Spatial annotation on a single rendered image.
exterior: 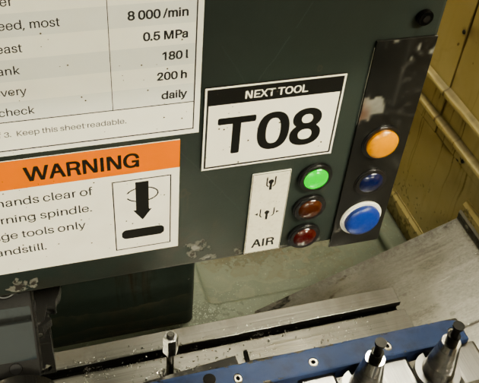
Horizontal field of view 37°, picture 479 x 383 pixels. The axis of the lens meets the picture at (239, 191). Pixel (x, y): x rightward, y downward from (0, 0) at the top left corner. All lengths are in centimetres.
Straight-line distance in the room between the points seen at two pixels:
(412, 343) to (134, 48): 74
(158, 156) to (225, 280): 145
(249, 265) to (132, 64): 155
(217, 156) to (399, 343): 62
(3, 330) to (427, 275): 122
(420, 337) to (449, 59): 88
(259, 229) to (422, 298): 119
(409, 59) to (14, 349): 44
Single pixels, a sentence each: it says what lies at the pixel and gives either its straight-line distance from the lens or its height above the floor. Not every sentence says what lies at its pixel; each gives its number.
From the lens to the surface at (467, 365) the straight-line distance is 109.
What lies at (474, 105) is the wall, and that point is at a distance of 173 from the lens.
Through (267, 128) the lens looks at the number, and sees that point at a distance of 50.
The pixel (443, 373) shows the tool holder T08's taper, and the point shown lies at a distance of 103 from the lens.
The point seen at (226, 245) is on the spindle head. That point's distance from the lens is 57.
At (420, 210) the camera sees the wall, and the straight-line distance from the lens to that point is 201.
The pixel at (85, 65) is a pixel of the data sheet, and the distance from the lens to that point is 44.
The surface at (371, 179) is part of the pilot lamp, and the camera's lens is 56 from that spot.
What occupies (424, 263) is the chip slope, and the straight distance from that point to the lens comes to 178.
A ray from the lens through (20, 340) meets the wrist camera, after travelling 71.
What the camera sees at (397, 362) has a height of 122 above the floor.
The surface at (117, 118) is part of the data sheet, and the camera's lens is 46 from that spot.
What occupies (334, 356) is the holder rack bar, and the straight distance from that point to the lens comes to 103.
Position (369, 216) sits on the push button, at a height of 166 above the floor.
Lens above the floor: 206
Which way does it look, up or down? 43 degrees down
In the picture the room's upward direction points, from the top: 6 degrees clockwise
